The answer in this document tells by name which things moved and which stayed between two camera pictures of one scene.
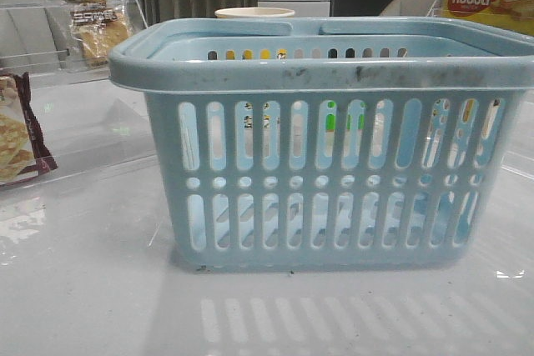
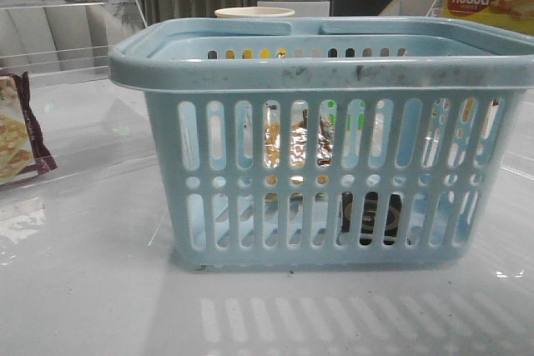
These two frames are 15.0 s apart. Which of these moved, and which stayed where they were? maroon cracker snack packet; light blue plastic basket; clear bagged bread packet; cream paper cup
Moved: clear bagged bread packet
Stayed: light blue plastic basket; maroon cracker snack packet; cream paper cup
